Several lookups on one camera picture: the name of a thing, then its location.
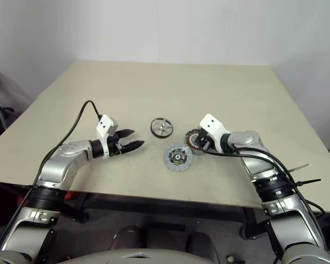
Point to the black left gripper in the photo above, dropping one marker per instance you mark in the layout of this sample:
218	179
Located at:
115	143

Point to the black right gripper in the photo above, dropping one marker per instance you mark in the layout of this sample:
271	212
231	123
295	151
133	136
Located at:
204	141

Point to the copper wound motor housing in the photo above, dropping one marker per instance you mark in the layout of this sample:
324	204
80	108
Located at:
191	140

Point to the grey round motor lid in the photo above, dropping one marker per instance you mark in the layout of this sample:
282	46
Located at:
178	158

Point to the silver spoked rotor black rim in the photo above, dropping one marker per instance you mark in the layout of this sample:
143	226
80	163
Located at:
161	127

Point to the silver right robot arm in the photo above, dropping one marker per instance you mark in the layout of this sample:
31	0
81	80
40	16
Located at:
247	137

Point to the red object under table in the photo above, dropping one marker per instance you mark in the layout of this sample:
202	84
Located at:
71	195

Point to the grey zip tie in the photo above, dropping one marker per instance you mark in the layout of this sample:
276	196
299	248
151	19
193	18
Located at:
299	167

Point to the dark rounded shape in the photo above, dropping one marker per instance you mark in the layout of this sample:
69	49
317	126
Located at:
130	237
200	243

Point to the black zip tie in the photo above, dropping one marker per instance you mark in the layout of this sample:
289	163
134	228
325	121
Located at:
308	182

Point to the small pale ball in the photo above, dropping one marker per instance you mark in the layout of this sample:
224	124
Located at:
230	258

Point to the grey robot torso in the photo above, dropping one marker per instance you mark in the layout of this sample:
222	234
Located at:
99	258

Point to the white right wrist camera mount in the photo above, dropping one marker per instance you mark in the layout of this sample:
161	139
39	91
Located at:
211	123

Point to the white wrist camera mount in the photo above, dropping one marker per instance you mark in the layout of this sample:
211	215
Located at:
211	123
104	123

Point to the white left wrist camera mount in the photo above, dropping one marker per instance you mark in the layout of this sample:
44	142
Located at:
104	123

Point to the black table frame leg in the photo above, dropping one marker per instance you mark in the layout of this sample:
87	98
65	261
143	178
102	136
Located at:
250	222
74	209

